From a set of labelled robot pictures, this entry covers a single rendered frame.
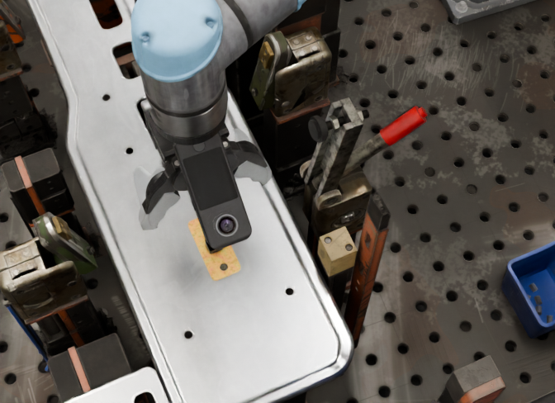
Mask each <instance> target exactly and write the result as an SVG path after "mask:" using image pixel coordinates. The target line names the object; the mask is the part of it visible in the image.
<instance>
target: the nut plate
mask: <svg viewBox="0 0 555 403"><path fill-rule="evenodd" d="M188 228H189V230H190V232H191V234H192V237H193V239H194V241H195V243H196V245H197V248H198V250H199V252H200V254H201V256H202V259H203V261H204V263H205V265H206V268H207V270H208V272H209V274H210V276H211V279H212V280H214V281H218V280H221V279H222V278H224V277H228V276H230V275H232V274H234V273H237V272H239V271H240V269H241V266H240V263H239V261H238V259H237V257H236V255H235V252H234V250H233V249H232V246H231V245H230V246H227V247H224V248H223V249H213V248H212V247H211V246H210V245H209V244H208V243H207V242H206V239H205V237H204V234H203V232H202V228H201V225H200V222H199V220H198V218H196V219H194V220H191V221H189V222H188ZM222 264H226V265H227V266H228V268H227V270H225V271H222V270H221V269H220V266H221V265H222Z"/></svg>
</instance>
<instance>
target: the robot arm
mask: <svg viewBox="0 0 555 403"><path fill-rule="evenodd" d="M305 1H306V0H137V2H136V3H135V5H134V8H133V11H132V14H131V21H130V23H131V37H132V50H133V54H134V56H135V60H136V63H137V64H138V66H139V70H140V76H141V79H142V83H143V87H144V90H145V95H146V98H147V99H146V100H144V101H142V102H141V104H140V105H141V107H142V109H143V112H144V115H145V122H146V125H147V129H148V132H149V136H150V138H151V140H152V141H153V144H154V147H155V148H156V149H157V150H158V152H159V155H160V157H161V159H162V161H163V163H166V164H165V168H163V167H159V168H157V169H155V171H154V172H153V173H152V174H150V173H149V172H148V171H146V170H145V169H144V168H143V167H141V166H139V167H138V168H137V169H136V170H135V172H134V183H135V189H136V192H137V196H138V199H139V202H140V211H139V222H140V225H141V227H142V230H154V229H156V228H158V223H159V222H160V221H161V220H162V219H163V218H164V217H165V213H166V211H167V210H168V209H169V208H170V207H171V206H173V205H175V204H176V203H177V202H178V200H179V199H180V198H181V197H180V195H179V193H178V191H187V190H188V192H189V195H190V198H191V200H192V205H193V208H194V211H195V212H196V213H197V218H198V220H199V222H200V225H201V228H202V232H203V234H204V237H205V239H206V242H207V243H208V244H209V245H210V246H211V247H212V248H213V249H223V248H224V247H227V246H230V245H232V244H236V243H239V242H241V241H244V240H246V239H248V238H249V237H250V236H251V234H252V227H251V224H250V222H249V218H248V215H247V212H246V210H245V207H244V203H243V200H242V198H241V195H240V191H239V189H238V186H237V183H236V181H235V177H236V178H251V179H252V181H253V182H260V183H261V185H262V186H263V185H265V184H267V183H268V181H269V180H270V179H271V178H272V171H271V169H270V167H269V165H268V163H267V161H266V160H265V158H264V157H263V156H262V155H261V154H260V152H259V150H258V148H257V147H256V146H255V145H254V144H253V143H251V141H250V140H249V138H248V136H247V135H246V134H245V133H244V132H243V131H242V130H241V129H235V141H234V140H228V139H227V137H228V136H229V134H230V132H229V130H228V128H227V126H226V124H225V117H226V111H227V105H228V93H227V84H226V77H225V69H226V68H227V67H228V66H229V65H230V64H232V63H233V62H234V61H235V60H236V59H238V58H239V57H240V56H241V55H242V54H243V53H244V52H246V50H247V49H248V48H250V47H251V46H252V45H254V44H255V43H256V42H257V41H259V40H260V39H261V38H262V37H264V36H265V35H266V34H268V33H269V32H270V31H271V30H272V29H273V28H274V27H275V26H277V25H278V24H279V23H280V22H282V21H283V20H284V19H285V18H287V17H288V16H289V15H291V14H292V13H293V12H297V11H298V10H299V9H300V8H301V5H302V3H304V2H305ZM150 115H151V117H152V118H151V117H150Z"/></svg>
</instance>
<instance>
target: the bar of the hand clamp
mask: <svg viewBox="0 0 555 403"><path fill-rule="evenodd" d="M367 118H369V112H368V110H367V109H364V110H360V109H359V108H357V107H354V105H353V103H352V102H351V100H350V98H349V97H348V98H345V99H342V100H340V101H337V102H333V103H331V105H330V109H329V112H328V115H327V117H326V119H325V120H324V119H323V118H322V117H320V116H318V115H316V116H312V117H311V118H310V120H309V122H308V128H309V132H310V134H311V137H312V139H313V140H315V141H317V145H316V147H315V152H314V154H313V156H312V159H311V163H310V166H309V168H308V170H307V173H306V177H305V180H304V182H305V184H306V185H310V184H312V180H313V178H314V176H315V175H316V174H318V173H323V172H324V176H323V178H322V180H321V182H320V186H319V188H318V191H317V193H316V195H315V199H314V201H315V203H316V200H317V198H318V197H320V196H321V195H322V194H324V193H326V192H329V191H332V190H335V189H337V187H338V185H339V181H340V179H341V178H342V175H343V173H344V170H345V168H346V165H347V163H348V161H349V158H350V155H351V154H352V152H353V148H354V146H355V144H356V142H357V139H358V137H359V134H360V132H361V129H362V128H363V121H364V119H367Z"/></svg>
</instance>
